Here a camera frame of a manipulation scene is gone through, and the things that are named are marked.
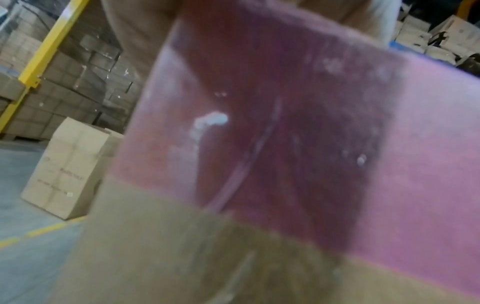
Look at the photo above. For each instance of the person's left hand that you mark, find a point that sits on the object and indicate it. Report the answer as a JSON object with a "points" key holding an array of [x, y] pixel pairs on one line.
{"points": [[138, 35]]}

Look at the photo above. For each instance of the clear sealing tape strip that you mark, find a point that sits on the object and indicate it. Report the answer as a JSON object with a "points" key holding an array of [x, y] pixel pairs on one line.
{"points": [[281, 148]]}

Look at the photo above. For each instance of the pink-striped cardboard box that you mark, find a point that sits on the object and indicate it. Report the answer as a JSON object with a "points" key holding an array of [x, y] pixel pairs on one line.
{"points": [[431, 148]]}

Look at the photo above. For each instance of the tall brown cardboard box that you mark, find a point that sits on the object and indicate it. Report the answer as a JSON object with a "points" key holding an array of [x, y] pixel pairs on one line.
{"points": [[67, 166]]}

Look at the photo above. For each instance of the stack of warehouse boxes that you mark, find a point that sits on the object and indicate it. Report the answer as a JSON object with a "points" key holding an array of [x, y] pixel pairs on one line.
{"points": [[86, 74]]}

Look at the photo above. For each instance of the pile of opened boxes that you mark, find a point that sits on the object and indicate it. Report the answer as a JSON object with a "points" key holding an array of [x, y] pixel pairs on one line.
{"points": [[412, 32]]}

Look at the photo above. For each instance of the yellow steel post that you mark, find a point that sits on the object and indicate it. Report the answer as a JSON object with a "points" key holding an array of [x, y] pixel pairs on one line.
{"points": [[48, 50]]}

